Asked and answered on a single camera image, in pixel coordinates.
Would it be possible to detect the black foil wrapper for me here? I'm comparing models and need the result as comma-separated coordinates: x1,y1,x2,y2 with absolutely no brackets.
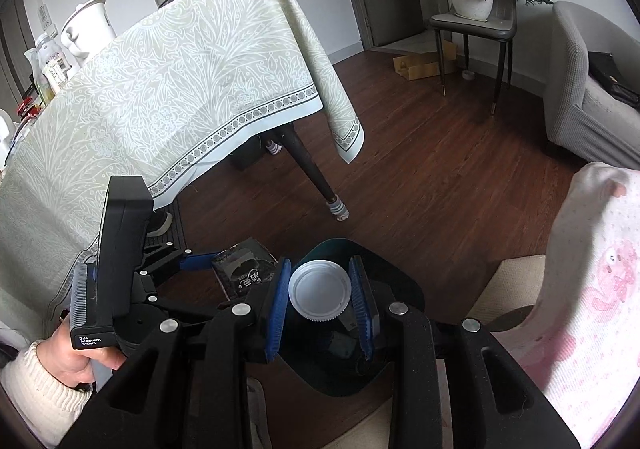
212,238,277,301

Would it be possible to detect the white plastic jar lid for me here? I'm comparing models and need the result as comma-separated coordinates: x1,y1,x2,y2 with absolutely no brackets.
288,259,352,322

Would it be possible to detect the cream sweater forearm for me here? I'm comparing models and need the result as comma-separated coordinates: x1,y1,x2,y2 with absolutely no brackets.
1,341,92,448

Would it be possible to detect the black trash bin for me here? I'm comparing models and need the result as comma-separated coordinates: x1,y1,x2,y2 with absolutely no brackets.
279,238,425,397

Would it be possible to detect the person's left hand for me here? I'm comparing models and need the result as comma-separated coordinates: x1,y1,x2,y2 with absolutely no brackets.
36,317,126,388

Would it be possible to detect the black table leg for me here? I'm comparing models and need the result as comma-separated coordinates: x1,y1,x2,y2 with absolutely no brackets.
273,123,349,222

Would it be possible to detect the pink cartoon tablecloth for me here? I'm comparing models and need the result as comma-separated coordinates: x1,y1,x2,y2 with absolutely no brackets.
496,163,639,448

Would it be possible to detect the white ceramic teapot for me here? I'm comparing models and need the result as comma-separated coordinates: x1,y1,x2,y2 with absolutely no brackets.
60,0,116,66

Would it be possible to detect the cardboard box on floor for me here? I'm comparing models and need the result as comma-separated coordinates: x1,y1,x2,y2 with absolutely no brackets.
393,41,458,81

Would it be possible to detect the grey armchair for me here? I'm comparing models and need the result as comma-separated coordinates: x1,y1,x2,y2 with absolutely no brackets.
544,1,639,170

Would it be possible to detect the grey dining chair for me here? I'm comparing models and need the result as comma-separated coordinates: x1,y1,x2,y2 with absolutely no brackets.
430,0,518,116

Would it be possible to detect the black handbag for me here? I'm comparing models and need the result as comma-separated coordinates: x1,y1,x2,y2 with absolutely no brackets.
588,52,640,110

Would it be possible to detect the black tracking camera box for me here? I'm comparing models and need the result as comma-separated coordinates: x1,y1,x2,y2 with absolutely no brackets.
68,175,153,351

